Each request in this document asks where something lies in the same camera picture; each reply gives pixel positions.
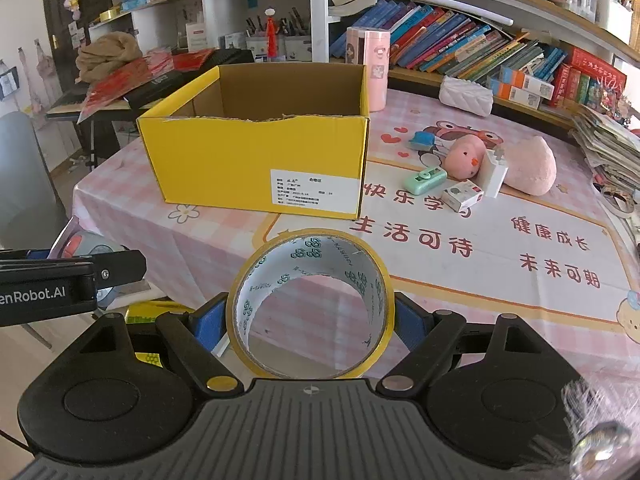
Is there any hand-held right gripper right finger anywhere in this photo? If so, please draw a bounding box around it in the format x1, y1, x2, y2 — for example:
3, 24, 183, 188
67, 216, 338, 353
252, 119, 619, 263
377, 291, 546, 396

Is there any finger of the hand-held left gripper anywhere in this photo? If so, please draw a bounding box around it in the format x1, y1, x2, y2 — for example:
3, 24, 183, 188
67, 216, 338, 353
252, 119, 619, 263
92, 249, 148, 289

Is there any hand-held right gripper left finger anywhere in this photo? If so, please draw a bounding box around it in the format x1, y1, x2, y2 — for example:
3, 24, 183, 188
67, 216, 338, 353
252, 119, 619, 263
75, 292, 246, 397

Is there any clear-wrapped grey red item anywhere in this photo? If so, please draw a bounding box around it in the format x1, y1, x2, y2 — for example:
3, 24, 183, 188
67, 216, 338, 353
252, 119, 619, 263
47, 216, 153, 311

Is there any yellow packing tape roll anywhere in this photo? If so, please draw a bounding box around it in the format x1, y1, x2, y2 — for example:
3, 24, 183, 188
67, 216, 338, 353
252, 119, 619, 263
226, 228, 396, 380

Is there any green correction tape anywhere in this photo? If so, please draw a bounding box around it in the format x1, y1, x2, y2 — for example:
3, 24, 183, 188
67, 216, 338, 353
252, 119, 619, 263
403, 166, 447, 194

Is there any yellow cardboard box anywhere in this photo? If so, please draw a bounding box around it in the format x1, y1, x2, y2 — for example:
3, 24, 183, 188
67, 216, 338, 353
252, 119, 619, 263
136, 63, 372, 221

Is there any white charger plug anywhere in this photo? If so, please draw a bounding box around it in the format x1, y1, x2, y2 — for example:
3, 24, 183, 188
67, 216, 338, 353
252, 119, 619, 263
480, 146, 510, 199

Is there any pink fuzzy plush cushion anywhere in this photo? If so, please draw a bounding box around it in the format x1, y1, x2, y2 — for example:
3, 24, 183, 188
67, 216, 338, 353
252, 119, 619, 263
500, 136, 557, 197

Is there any yellow green packet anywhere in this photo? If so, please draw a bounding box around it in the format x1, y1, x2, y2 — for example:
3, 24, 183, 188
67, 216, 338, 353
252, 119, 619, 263
124, 302, 196, 367

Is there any grey chair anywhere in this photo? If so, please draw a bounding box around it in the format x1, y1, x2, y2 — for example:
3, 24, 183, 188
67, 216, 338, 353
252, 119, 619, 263
0, 111, 68, 251

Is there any black piano keyboard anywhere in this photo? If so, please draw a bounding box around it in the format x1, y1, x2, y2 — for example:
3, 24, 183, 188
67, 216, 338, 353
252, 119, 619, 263
46, 87, 101, 171

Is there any pink chick plush toy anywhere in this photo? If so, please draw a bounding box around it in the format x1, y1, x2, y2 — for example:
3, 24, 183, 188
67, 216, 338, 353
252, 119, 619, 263
444, 135, 488, 180

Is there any black flat case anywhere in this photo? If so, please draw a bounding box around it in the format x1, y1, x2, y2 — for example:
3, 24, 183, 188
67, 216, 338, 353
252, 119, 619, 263
124, 70, 187, 110

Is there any stack of red papers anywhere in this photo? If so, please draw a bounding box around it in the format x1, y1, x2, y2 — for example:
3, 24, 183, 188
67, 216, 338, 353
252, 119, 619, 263
77, 49, 216, 123

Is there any brown crumpled cloth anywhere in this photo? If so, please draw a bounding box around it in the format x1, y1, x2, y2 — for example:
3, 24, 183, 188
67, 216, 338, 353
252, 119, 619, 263
75, 31, 146, 85

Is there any white quilted pouch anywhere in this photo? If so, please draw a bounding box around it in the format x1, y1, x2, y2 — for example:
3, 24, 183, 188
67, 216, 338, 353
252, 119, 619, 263
439, 76, 493, 118

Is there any white red small box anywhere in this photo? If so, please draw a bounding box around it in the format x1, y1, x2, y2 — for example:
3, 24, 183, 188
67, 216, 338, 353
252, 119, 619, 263
186, 22, 209, 51

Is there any orange white carton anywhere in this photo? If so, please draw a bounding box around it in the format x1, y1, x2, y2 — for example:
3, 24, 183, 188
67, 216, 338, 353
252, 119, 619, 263
492, 82, 543, 111
500, 67, 556, 101

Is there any pink cartoon cylinder appliance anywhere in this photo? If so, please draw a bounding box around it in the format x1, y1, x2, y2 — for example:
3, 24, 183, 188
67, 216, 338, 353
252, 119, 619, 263
346, 26, 391, 112

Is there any white pen holder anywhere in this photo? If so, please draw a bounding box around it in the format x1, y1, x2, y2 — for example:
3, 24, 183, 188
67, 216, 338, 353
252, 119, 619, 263
282, 16, 314, 59
245, 16, 274, 59

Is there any red tassel ornament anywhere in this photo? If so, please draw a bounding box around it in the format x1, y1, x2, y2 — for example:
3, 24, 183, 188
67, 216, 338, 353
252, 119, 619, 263
265, 7, 279, 59

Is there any row of colourful books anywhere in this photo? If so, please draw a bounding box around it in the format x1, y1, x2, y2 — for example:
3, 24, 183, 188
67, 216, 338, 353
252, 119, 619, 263
330, 0, 568, 93

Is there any red boxed book set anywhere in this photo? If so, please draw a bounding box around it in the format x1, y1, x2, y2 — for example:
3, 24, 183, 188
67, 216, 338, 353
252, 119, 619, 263
552, 47, 628, 108

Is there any white tube lamp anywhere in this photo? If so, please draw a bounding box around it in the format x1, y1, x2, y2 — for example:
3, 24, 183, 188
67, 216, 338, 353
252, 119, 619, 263
392, 0, 515, 26

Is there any white shelf unit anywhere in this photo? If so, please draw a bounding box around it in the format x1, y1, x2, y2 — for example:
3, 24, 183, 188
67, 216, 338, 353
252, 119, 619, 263
87, 0, 331, 63

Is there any wooden bookshelf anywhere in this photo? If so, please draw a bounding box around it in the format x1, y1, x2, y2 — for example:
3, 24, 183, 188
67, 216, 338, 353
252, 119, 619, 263
327, 0, 640, 133

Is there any white storage bin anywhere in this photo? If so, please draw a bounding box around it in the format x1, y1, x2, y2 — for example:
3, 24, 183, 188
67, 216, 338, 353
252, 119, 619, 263
595, 0, 637, 44

